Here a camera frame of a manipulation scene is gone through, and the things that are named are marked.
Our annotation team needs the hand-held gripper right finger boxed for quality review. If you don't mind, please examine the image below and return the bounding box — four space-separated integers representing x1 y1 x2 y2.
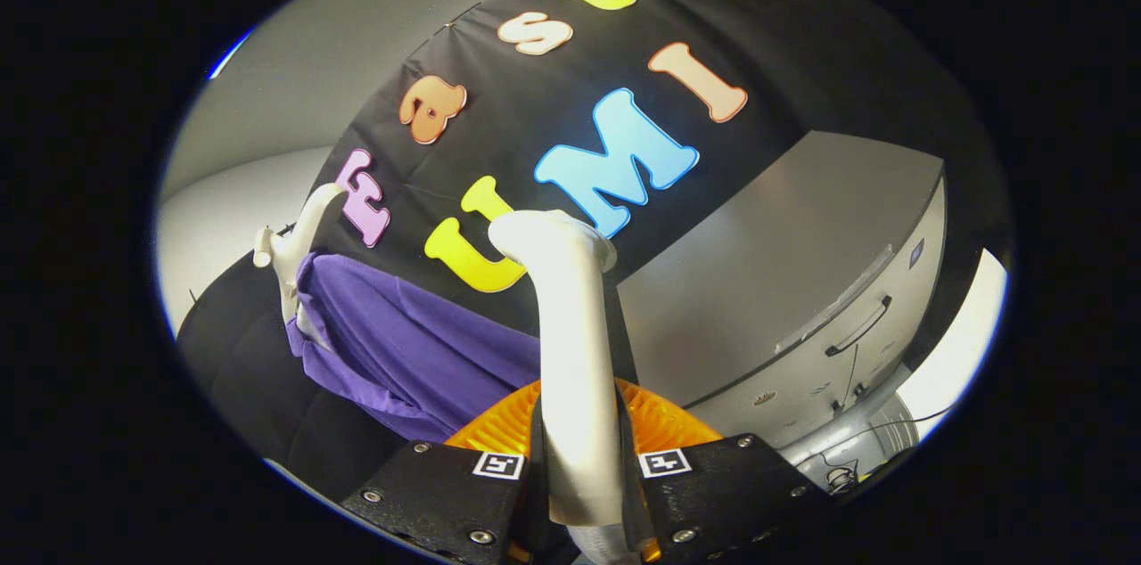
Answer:
615 378 834 565

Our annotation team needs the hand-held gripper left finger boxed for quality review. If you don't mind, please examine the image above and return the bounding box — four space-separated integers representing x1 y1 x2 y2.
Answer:
341 380 546 565

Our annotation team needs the white garment steamer head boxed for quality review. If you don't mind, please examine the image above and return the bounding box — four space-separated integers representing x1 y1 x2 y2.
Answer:
488 209 638 532

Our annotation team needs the purple jacket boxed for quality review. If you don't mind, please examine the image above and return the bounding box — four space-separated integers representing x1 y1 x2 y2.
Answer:
287 251 545 444

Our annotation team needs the white clothes hanger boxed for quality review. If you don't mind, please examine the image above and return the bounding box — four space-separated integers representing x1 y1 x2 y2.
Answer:
252 182 347 352

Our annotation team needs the grey cabinet with dark top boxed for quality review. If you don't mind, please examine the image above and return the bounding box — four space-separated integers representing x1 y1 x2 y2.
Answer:
615 130 948 450

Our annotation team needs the black drawer handle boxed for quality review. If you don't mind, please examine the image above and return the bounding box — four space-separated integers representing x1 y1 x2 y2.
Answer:
825 296 892 358

